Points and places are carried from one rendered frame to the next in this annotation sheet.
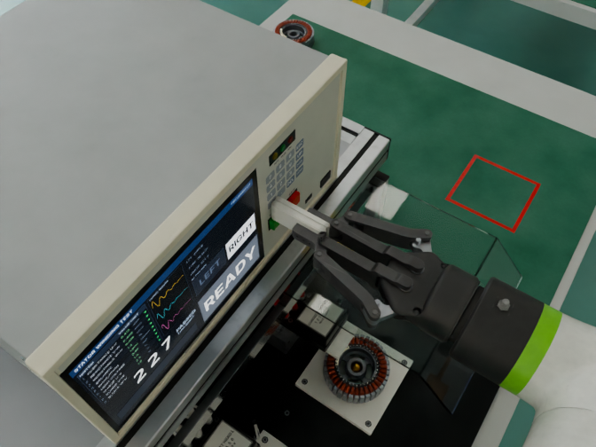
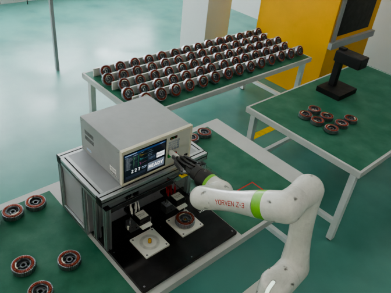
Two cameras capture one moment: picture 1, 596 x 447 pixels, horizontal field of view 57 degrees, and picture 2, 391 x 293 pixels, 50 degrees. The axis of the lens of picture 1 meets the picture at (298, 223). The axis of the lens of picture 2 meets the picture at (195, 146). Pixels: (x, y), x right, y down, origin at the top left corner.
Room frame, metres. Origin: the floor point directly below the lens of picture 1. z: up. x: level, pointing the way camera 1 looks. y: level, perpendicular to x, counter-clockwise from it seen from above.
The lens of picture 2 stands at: (-1.32, -0.42, 2.48)
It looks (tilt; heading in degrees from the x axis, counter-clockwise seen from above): 35 degrees down; 11
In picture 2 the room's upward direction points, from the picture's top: 7 degrees clockwise
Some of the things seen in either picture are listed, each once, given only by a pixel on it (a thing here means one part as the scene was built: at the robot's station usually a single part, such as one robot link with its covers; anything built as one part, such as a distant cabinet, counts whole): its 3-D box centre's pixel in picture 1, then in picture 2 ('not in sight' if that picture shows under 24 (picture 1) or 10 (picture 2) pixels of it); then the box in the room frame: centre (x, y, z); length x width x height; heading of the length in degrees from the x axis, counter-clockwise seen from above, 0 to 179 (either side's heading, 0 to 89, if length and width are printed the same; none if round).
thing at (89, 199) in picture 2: not in sight; (140, 187); (0.38, 0.18, 0.92); 0.66 x 0.01 x 0.30; 146
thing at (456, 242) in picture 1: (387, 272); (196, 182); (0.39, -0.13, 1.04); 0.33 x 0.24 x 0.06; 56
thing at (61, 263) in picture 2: not in sight; (69, 260); (-0.09, 0.37, 0.77); 0.11 x 0.11 x 0.04
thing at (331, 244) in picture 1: (362, 267); (183, 164); (0.30, -0.07, 1.21); 0.11 x 0.01 x 0.04; 57
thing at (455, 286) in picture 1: (425, 290); (194, 171); (0.27, -0.13, 1.21); 0.09 x 0.08 x 0.07; 56
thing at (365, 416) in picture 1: (354, 372); (184, 222); (0.34, -0.10, 0.78); 0.15 x 0.15 x 0.01; 56
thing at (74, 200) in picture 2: not in sight; (74, 197); (0.20, 0.48, 0.91); 0.28 x 0.03 x 0.32; 56
